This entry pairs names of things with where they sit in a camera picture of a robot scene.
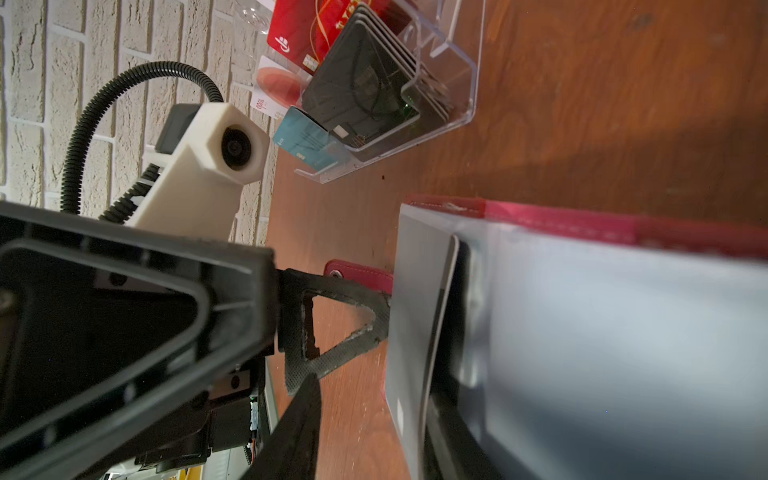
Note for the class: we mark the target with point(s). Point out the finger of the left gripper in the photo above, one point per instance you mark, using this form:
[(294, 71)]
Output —
[(325, 322)]

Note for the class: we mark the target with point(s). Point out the black cards in organizer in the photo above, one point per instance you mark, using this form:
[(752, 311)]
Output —
[(369, 86)]

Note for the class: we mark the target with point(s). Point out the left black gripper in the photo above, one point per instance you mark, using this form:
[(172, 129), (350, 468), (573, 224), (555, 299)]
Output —
[(114, 338)]

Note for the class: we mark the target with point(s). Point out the red leather card holder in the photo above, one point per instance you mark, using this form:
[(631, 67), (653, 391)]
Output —
[(583, 345)]

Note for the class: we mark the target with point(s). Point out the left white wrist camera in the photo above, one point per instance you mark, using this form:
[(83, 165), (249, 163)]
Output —
[(198, 193)]

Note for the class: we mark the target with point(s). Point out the clear acrylic card organizer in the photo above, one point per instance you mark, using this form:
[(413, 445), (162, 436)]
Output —
[(444, 36)]

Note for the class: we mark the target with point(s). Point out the red card in organizer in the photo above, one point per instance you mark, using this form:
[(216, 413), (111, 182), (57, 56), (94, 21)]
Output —
[(303, 31)]

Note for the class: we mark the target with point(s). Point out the white red-dot card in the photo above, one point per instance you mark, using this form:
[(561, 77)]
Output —
[(277, 88)]

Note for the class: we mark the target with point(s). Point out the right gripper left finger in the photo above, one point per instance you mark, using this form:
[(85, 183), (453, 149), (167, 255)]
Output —
[(292, 450)]

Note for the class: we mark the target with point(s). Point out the teal card in organizer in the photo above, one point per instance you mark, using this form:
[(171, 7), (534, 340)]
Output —
[(306, 140)]

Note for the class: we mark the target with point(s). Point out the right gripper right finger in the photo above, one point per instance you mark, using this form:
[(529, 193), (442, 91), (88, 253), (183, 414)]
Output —
[(450, 450)]

